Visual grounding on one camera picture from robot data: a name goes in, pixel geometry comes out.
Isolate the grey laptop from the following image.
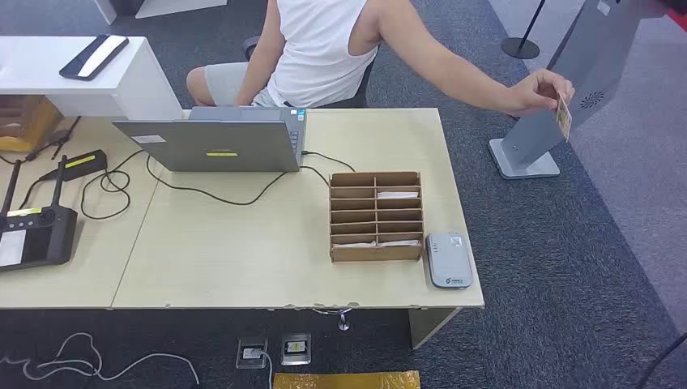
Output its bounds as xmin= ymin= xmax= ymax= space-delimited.
xmin=113 ymin=106 xmax=308 ymax=173

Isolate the short white socket cable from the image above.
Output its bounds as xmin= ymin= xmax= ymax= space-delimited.
xmin=258 ymin=349 xmax=274 ymax=389

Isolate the ID card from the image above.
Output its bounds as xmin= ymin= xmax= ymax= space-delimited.
xmin=555 ymin=92 xmax=574 ymax=143

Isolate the person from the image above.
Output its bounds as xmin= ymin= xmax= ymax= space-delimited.
xmin=186 ymin=0 xmax=575 ymax=118

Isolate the floor socket with yellow label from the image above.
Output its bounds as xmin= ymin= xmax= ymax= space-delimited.
xmin=281 ymin=332 xmax=313 ymax=366

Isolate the black remote controller with antennas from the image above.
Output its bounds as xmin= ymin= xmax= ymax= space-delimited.
xmin=0 ymin=156 xmax=79 ymax=273

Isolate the yellow wooden box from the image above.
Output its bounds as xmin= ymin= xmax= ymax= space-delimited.
xmin=0 ymin=95 xmax=64 ymax=153

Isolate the grey card reader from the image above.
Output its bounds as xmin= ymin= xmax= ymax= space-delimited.
xmin=425 ymin=232 xmax=475 ymax=290

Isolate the white counter shelf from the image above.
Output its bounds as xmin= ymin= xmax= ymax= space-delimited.
xmin=0 ymin=36 xmax=186 ymax=122

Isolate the long white floor cable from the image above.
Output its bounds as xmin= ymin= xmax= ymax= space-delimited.
xmin=0 ymin=332 xmax=201 ymax=387

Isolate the red object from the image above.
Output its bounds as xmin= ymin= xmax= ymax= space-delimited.
xmin=665 ymin=7 xmax=687 ymax=34

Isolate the cardboard card organizer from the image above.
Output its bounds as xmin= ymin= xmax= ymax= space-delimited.
xmin=328 ymin=171 xmax=425 ymax=263

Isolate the yellow floor mat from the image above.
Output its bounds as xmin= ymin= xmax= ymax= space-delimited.
xmin=273 ymin=370 xmax=421 ymax=389

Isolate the black adapter mains cable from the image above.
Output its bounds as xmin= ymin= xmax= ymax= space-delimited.
xmin=19 ymin=171 xmax=60 ymax=211

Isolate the black stanchion post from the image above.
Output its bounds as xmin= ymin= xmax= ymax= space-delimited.
xmin=501 ymin=0 xmax=548 ymax=60

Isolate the grey kiosk stand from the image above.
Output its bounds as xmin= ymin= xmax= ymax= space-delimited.
xmin=488 ymin=0 xmax=669 ymax=181

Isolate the floor socket with white plug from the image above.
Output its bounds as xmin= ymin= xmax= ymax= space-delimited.
xmin=236 ymin=336 xmax=268 ymax=370

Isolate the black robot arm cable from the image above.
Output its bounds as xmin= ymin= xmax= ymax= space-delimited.
xmin=633 ymin=332 xmax=687 ymax=389

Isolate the chrome hook under desk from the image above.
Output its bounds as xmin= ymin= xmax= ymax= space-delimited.
xmin=313 ymin=306 xmax=354 ymax=331

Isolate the black laptop power cable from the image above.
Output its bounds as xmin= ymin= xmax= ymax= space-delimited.
xmin=80 ymin=149 xmax=356 ymax=221

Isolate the person's left hand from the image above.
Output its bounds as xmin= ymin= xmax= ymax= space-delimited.
xmin=501 ymin=68 xmax=575 ymax=118

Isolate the white furniture base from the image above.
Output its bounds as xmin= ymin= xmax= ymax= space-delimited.
xmin=92 ymin=0 xmax=229 ymax=26

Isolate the black power adapter yellow label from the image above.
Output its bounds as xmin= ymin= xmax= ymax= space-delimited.
xmin=40 ymin=149 xmax=109 ymax=182

